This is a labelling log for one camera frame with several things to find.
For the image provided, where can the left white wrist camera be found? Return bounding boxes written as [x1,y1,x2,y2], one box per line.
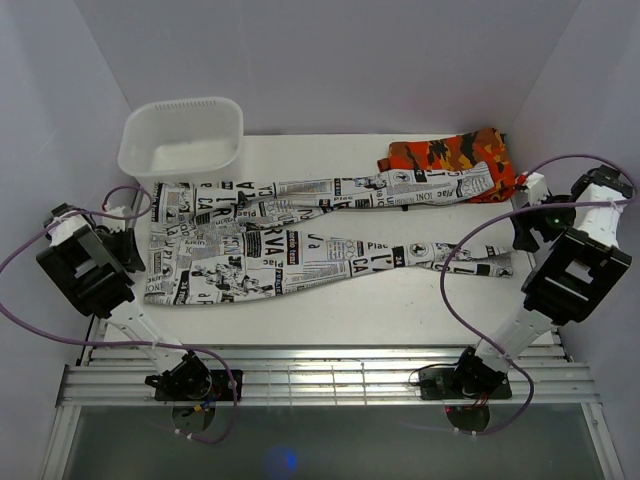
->
[101,206,132,233]

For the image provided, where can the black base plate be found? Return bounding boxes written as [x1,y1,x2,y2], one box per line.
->
[417,365,512,400]
[153,370,233,403]

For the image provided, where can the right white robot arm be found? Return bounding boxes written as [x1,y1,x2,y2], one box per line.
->
[451,165,634,397]

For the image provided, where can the orange camouflage folded trousers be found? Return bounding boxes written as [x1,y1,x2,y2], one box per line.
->
[377,127,516,204]

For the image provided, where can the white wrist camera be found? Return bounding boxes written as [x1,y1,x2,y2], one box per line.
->
[101,206,132,233]
[516,172,551,206]

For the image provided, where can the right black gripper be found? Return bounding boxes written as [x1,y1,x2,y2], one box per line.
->
[508,187,576,253]

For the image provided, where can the white plastic basket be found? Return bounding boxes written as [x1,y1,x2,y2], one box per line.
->
[118,97,244,189]

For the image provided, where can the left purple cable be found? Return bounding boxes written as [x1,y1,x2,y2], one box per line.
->
[0,185,237,446]

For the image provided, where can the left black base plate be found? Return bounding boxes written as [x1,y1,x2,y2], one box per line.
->
[153,370,233,403]

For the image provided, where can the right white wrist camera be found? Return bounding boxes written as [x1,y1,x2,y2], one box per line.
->
[516,172,551,206]

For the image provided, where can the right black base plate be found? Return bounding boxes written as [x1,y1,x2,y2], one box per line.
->
[417,365,512,400]

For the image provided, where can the newspaper print trousers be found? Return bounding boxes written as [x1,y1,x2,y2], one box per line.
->
[144,163,513,306]

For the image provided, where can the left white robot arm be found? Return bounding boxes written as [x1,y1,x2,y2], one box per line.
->
[36,203,212,401]

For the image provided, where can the aluminium rail frame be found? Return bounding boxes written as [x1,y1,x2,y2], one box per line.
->
[42,189,626,480]

